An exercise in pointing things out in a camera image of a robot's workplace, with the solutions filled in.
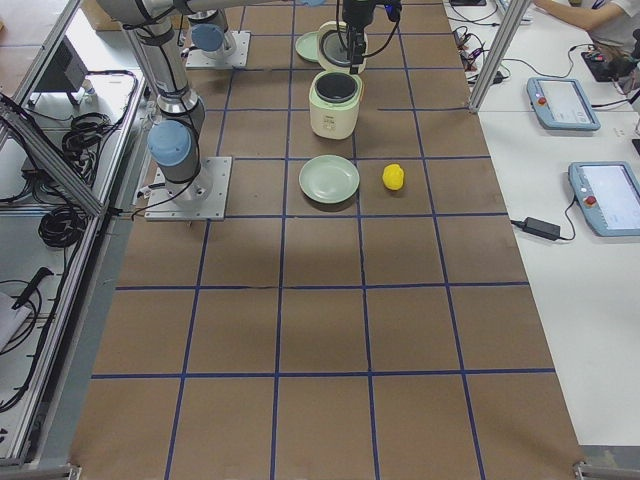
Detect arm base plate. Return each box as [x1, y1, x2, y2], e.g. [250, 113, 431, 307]
[143, 157, 233, 221]
[186, 26, 251, 70]

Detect aluminium frame post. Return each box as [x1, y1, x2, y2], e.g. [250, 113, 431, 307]
[468, 0, 530, 113]

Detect green plate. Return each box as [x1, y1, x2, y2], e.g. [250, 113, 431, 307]
[299, 155, 360, 204]
[295, 31, 318, 63]

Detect cream rice cooker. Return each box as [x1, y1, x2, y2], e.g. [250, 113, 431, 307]
[309, 20, 366, 140]

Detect coiled black cables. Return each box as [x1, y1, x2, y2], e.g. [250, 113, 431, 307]
[37, 204, 84, 250]

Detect green plate left side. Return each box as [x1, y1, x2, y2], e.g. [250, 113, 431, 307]
[295, 31, 318, 63]

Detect blue teach pendant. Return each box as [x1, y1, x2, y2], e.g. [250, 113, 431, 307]
[568, 161, 639, 237]
[526, 77, 601, 132]

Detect green plate right side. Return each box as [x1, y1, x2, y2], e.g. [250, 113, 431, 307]
[299, 155, 360, 204]

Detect near blue teach pendant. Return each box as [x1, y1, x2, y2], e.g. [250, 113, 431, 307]
[568, 161, 639, 237]

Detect black power adapter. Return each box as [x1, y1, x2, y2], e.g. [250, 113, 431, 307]
[522, 217, 561, 241]

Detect yellow toy pepper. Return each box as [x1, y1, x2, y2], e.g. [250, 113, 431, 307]
[382, 163, 405, 191]

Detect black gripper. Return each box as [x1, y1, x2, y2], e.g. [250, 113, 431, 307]
[342, 0, 402, 75]

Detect far blue teach pendant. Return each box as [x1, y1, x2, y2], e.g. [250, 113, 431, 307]
[526, 77, 601, 132]

